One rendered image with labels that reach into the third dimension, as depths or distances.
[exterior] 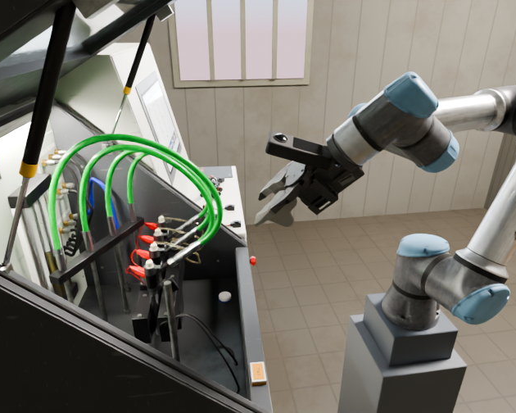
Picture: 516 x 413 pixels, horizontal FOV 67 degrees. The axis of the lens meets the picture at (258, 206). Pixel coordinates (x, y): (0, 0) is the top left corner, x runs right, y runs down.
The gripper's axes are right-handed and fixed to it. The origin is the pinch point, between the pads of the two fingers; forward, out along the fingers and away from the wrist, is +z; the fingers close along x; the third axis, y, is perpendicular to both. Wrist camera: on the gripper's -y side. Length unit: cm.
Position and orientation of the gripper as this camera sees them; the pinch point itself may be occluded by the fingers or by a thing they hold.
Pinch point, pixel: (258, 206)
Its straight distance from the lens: 75.7
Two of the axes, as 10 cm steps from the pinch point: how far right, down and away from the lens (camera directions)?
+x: 1.0, -6.1, 7.8
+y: 7.4, 5.8, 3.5
